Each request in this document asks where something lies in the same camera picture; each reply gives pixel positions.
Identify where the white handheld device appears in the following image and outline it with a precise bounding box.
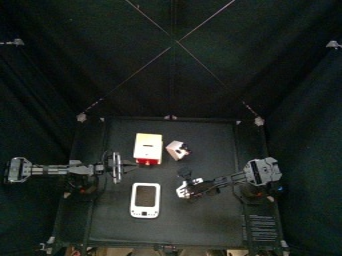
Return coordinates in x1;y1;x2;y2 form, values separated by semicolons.
128;181;163;220

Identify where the white carton box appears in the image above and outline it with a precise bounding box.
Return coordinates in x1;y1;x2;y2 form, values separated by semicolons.
164;140;194;162

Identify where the white text label sticker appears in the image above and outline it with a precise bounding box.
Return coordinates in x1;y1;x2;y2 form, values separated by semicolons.
247;213;281;248

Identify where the red and cream box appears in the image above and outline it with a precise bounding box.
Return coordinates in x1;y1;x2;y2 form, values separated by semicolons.
132;132;164;166

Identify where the thin white cord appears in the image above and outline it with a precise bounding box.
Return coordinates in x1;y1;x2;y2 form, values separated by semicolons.
82;0;237;114
123;0;262;118

